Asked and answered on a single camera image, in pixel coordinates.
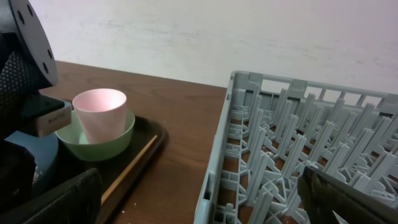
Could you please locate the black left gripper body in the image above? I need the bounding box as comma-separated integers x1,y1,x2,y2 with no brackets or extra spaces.
1,0,64,139

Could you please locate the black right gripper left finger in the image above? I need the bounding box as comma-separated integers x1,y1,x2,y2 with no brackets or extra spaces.
1,168,102,224

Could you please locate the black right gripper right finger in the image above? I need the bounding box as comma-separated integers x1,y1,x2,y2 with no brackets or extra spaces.
297,166,397,224

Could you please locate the dark blue plate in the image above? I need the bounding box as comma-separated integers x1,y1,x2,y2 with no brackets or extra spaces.
6,131,58,198

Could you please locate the mint green bowl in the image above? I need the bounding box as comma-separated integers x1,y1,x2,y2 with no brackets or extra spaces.
56,109,136,162

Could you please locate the pink cup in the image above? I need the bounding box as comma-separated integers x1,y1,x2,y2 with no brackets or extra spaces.
72,88,127,144

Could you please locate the grey dishwasher rack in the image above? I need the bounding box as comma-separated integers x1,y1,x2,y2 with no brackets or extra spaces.
194,71,397,223

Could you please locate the wooden chopstick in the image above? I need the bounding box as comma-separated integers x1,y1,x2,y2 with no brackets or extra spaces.
101,135,157,205

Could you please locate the brown serving tray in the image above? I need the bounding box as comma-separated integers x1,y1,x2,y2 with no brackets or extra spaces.
52,110,167,223

